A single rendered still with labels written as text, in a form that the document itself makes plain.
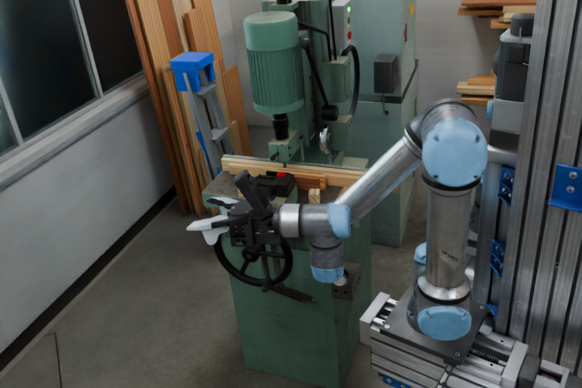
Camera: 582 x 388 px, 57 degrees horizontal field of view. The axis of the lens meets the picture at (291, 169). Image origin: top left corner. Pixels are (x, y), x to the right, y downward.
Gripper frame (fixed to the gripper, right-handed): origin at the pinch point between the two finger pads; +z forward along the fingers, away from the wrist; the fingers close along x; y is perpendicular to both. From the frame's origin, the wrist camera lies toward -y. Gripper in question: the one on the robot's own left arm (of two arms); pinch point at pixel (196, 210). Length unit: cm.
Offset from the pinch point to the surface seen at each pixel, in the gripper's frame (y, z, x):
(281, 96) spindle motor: -11, -9, 65
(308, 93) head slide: -8, -16, 84
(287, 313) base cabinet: 77, -5, 68
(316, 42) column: -26, -19, 87
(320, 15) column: -35, -21, 86
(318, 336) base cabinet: 86, -17, 67
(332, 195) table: 25, -24, 66
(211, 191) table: 25, 20, 68
